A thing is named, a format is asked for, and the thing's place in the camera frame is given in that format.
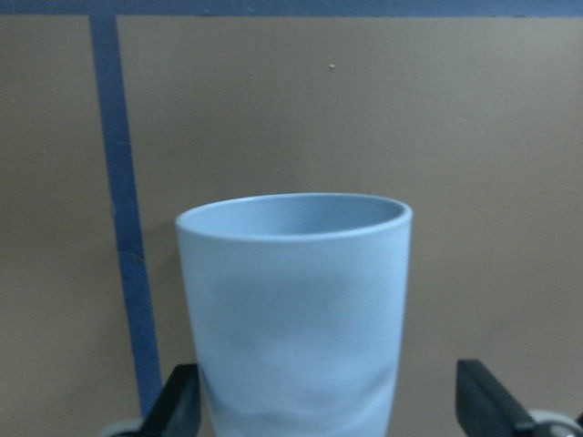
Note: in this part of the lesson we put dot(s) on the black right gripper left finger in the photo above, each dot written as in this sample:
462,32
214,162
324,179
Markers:
176,412

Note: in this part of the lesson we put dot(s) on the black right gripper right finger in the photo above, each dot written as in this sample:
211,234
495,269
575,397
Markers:
484,407

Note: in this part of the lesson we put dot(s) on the light blue plastic cup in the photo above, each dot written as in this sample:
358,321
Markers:
296,303

